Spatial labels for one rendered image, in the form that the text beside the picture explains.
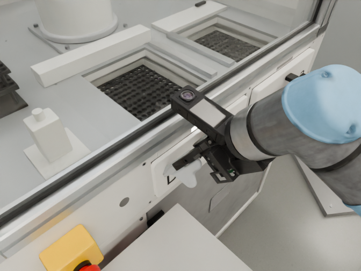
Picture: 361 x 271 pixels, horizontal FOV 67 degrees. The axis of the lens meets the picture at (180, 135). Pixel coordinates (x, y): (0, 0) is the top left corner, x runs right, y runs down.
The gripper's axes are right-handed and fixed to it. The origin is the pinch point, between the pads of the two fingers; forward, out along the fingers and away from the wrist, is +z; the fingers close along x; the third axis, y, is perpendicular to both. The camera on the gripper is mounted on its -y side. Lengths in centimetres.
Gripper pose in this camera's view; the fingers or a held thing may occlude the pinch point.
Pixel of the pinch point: (187, 148)
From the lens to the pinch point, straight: 56.3
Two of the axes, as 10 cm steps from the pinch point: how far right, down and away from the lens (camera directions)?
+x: 7.1, -5.7, 4.2
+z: -3.6, 2.2, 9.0
